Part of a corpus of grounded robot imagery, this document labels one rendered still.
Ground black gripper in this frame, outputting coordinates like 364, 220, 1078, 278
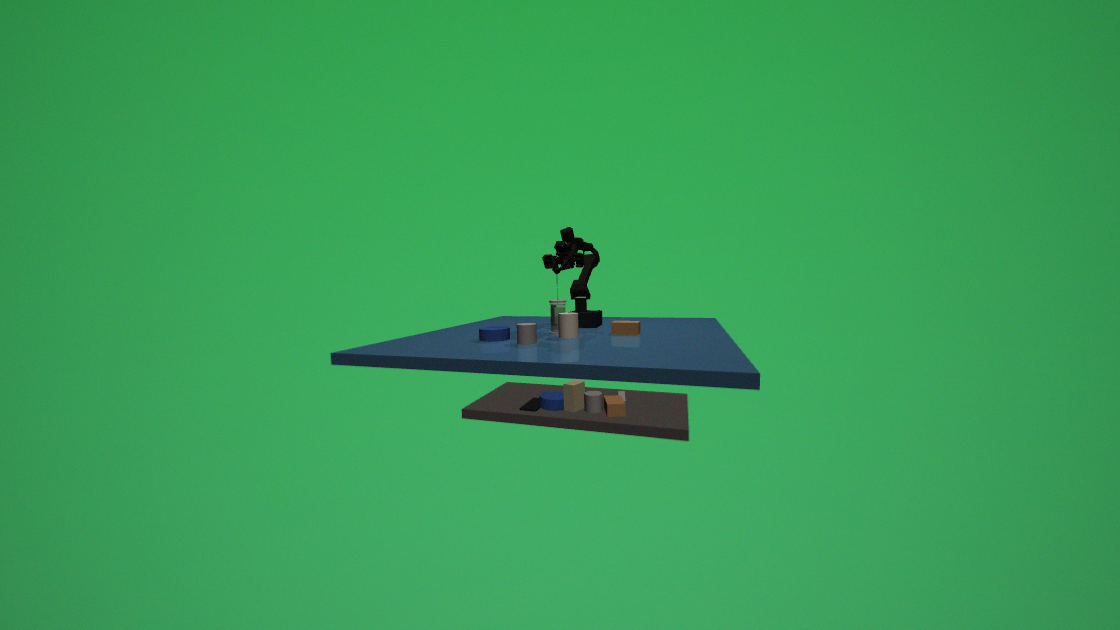
542, 248, 585, 271

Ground tan rectangular block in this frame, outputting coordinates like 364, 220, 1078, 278
563, 380, 585, 413
604, 395, 625, 417
612, 321, 641, 335

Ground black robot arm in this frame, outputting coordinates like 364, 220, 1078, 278
554, 226, 600, 312

